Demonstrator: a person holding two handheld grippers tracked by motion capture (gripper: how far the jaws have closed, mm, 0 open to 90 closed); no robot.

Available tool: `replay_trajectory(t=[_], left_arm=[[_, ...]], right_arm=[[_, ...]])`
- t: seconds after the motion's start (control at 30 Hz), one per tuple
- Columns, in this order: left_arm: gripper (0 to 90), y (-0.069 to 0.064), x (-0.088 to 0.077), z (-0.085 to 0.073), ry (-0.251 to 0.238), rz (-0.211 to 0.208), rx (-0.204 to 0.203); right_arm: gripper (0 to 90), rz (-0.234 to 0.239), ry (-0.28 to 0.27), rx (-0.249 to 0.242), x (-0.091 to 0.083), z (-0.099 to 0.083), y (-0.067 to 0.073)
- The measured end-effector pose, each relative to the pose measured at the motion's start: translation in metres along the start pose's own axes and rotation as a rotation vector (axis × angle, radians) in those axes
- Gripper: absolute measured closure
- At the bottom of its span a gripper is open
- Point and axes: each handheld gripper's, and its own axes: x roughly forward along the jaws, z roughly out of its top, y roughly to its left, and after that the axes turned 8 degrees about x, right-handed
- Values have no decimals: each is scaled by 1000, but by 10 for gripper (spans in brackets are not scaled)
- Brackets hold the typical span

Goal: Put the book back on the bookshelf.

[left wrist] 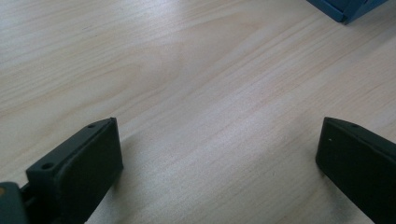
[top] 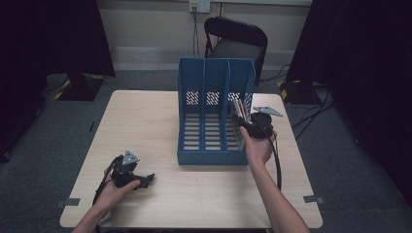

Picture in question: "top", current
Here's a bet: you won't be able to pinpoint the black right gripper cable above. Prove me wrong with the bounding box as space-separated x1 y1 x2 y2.
252 116 284 192

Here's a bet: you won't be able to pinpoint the black cable from wall outlet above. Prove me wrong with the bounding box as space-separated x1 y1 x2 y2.
191 9 201 59

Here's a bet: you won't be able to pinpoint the person's right hand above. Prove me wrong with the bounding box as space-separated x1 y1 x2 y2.
238 125 279 168

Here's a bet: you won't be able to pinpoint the black cables on floor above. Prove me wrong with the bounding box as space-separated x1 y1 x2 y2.
258 63 336 141

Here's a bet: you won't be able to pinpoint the dark curtain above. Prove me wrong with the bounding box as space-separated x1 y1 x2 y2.
286 0 412 208

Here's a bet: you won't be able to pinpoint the blue plastic file rack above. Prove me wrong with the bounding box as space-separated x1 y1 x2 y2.
176 57 258 167

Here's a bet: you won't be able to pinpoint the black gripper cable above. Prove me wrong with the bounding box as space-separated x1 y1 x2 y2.
252 116 284 192
91 157 119 208

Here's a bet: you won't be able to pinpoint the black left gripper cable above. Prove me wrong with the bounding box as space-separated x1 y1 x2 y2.
91 157 119 208

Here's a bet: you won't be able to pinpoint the white wall outlet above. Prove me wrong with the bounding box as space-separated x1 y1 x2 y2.
189 0 212 15

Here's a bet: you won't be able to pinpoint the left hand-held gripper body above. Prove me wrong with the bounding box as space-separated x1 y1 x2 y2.
111 150 141 189

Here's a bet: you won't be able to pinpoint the black folding chair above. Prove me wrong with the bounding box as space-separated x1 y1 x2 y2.
203 16 269 87

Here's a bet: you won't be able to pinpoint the grey tape strip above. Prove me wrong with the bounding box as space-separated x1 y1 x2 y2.
54 197 82 209
302 194 326 205

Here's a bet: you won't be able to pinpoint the black stand base with hazard tape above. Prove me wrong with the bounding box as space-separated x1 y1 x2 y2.
277 79 321 106
53 73 106 102

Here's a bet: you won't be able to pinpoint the person's left hand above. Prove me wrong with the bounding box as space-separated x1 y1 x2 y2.
92 168 142 214

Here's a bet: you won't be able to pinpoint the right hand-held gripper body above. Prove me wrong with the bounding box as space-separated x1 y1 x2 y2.
246 106 284 141

